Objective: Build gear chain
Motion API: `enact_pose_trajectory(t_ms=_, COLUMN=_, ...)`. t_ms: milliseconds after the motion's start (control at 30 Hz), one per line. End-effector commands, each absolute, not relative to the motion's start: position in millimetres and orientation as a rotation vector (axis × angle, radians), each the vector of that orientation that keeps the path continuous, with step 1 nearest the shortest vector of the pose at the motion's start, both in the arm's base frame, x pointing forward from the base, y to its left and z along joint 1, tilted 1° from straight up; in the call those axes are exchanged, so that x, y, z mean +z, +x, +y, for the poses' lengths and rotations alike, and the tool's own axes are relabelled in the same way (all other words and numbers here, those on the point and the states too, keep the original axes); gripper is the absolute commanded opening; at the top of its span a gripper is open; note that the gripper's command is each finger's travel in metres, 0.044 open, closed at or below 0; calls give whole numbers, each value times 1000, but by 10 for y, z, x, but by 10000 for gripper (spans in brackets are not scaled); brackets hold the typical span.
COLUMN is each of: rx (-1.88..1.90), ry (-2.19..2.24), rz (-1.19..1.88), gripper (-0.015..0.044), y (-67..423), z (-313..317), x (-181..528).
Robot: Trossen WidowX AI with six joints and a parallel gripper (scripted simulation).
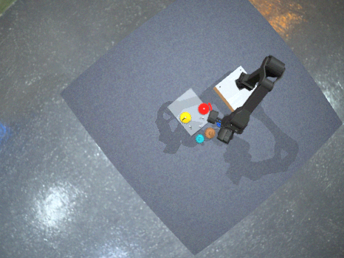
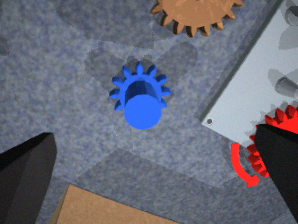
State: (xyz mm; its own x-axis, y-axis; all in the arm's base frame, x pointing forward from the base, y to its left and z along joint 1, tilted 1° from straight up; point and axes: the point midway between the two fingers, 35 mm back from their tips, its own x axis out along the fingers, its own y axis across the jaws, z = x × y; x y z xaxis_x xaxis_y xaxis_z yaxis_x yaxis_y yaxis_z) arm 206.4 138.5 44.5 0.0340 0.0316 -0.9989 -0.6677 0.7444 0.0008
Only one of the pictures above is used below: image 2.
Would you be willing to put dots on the grey flat board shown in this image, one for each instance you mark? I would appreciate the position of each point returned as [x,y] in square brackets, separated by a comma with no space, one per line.
[263,79]

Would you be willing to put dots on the brown gear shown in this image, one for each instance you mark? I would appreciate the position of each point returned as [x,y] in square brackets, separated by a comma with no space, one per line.
[194,13]

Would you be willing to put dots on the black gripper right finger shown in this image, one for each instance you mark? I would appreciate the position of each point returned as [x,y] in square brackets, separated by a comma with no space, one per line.
[278,148]

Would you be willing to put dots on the blue gear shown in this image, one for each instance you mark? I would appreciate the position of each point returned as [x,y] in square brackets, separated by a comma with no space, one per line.
[140,96]

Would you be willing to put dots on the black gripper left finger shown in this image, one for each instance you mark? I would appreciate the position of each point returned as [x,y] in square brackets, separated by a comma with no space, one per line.
[25,174]

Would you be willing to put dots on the red gear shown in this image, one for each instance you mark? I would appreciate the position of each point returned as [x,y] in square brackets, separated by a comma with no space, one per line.
[287,120]

